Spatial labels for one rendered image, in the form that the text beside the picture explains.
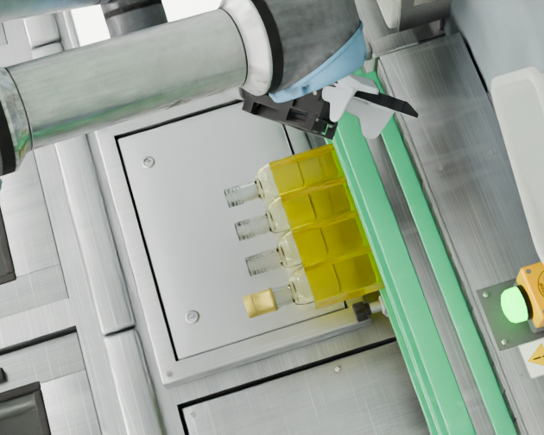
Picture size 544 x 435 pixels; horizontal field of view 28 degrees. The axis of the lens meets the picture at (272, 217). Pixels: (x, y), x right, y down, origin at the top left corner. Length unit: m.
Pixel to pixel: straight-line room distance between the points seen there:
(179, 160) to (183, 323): 0.28
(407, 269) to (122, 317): 0.51
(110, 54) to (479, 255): 0.59
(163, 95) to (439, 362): 0.54
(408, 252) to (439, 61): 0.28
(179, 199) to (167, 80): 0.71
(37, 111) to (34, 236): 0.82
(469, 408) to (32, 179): 0.88
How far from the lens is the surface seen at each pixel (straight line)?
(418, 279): 1.44
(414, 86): 1.54
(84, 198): 1.82
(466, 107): 1.53
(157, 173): 1.81
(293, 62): 1.14
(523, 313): 1.37
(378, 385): 1.71
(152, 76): 1.09
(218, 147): 1.82
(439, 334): 1.42
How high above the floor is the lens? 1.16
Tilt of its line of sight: 3 degrees down
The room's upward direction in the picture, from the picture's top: 107 degrees counter-clockwise
